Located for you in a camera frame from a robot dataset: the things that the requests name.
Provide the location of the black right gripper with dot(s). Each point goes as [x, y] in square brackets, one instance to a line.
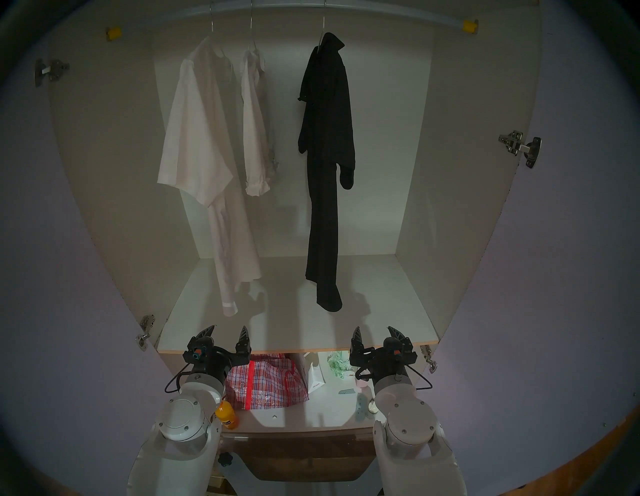
[390, 360]

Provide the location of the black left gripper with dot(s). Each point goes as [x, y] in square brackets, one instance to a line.
[207, 357]

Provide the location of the black shirt and pants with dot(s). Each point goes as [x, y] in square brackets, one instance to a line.
[327, 150]

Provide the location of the long white short-sleeve shirt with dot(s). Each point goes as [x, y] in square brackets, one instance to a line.
[200, 130]

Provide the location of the small white ruffled blouse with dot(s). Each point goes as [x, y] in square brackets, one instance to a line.
[255, 125]

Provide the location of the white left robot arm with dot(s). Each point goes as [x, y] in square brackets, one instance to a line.
[180, 425]

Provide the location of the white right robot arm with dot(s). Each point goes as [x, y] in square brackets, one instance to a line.
[415, 425]

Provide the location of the lilac wardrobe door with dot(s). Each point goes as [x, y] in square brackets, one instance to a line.
[60, 250]
[575, 250]

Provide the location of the white wardrobe carcass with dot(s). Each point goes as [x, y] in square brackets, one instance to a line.
[450, 150]

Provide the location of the thin metal clothes hanger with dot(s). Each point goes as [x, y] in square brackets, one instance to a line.
[212, 22]
[251, 25]
[324, 25]

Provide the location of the green white plastic bag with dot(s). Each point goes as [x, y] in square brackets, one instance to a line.
[340, 362]

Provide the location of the metal door hinge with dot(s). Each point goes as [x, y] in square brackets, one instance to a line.
[522, 147]
[146, 330]
[50, 71]
[428, 357]

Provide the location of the red plaid woven bag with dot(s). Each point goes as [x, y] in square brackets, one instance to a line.
[270, 385]

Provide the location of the teal flat item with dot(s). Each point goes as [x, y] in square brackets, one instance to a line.
[362, 406]

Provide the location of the white paper bag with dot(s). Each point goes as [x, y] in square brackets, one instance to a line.
[315, 380]

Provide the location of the orange drink bottle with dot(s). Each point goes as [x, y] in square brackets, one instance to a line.
[227, 417]

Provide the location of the black star knob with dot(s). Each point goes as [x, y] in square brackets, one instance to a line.
[225, 459]

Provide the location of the brown wooden cabinet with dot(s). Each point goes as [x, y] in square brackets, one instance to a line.
[300, 450]

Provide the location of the yellow rail bracket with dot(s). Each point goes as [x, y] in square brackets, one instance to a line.
[114, 33]
[470, 26]

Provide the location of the metal clothes rail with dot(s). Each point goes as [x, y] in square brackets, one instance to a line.
[400, 15]

